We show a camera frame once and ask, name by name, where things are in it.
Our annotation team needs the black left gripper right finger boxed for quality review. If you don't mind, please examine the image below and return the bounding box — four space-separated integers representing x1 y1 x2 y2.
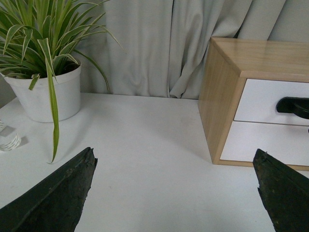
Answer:
253 149 309 232

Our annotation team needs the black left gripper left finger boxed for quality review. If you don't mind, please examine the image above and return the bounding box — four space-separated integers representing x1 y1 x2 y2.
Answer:
0 147 98 232

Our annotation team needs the black drawer handle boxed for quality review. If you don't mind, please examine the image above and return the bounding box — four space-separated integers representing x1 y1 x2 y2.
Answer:
276 97 309 119

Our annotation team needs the wooden drawer cabinet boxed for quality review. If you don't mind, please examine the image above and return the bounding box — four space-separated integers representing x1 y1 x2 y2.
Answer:
198 37 309 171

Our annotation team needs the white tape roll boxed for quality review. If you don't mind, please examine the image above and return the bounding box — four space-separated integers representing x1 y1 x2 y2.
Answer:
0 121 22 152

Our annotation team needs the white plant pot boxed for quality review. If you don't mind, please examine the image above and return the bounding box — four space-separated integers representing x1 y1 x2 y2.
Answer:
4 61 82 122

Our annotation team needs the green spider plant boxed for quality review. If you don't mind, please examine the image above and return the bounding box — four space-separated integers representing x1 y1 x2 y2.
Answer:
0 0 127 164

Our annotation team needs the grey curtain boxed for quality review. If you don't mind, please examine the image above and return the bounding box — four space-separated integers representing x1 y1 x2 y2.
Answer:
78 0 309 99

